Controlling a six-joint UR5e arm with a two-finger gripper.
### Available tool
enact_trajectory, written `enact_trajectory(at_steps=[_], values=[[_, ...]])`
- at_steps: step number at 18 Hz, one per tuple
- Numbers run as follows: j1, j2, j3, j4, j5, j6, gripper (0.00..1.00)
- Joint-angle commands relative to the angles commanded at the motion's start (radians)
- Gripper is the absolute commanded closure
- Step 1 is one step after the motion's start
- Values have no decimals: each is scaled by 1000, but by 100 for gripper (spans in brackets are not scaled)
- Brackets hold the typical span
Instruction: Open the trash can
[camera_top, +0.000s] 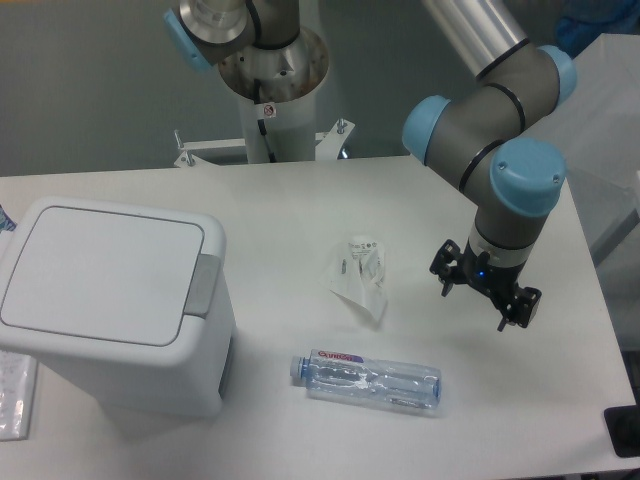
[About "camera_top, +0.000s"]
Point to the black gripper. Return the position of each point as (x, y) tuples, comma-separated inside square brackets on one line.
[(517, 305)]

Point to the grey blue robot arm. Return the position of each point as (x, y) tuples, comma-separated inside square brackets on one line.
[(478, 145)]

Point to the white trash can lid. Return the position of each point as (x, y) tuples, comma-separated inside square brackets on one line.
[(98, 274)]

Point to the white trash can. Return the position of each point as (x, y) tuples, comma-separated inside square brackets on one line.
[(186, 377)]

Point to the clear plastic water bottle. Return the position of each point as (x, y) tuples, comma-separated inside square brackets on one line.
[(337, 374)]

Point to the black device at edge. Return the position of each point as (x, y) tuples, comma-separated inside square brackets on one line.
[(623, 427)]

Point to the blue cloth in corner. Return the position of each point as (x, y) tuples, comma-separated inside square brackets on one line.
[(582, 22)]

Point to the blue patterned object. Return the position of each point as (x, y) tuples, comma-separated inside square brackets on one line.
[(6, 223)]

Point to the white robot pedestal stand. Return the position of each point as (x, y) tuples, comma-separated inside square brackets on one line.
[(276, 93)]

